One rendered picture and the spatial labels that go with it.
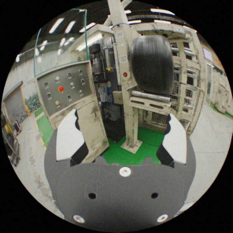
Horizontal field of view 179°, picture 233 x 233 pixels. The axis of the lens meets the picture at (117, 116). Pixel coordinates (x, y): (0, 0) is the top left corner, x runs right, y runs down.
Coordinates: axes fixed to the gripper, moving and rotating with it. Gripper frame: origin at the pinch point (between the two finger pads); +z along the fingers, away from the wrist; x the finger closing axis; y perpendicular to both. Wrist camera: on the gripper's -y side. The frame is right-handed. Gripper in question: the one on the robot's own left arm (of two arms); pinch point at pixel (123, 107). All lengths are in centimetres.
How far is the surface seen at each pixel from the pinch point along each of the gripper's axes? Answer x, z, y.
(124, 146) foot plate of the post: 8, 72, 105
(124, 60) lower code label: 2, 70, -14
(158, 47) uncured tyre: 19.5, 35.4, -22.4
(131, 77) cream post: 8, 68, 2
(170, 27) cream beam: 50, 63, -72
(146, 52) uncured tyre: 13.3, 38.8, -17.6
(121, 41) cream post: -2, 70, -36
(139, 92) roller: 14, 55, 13
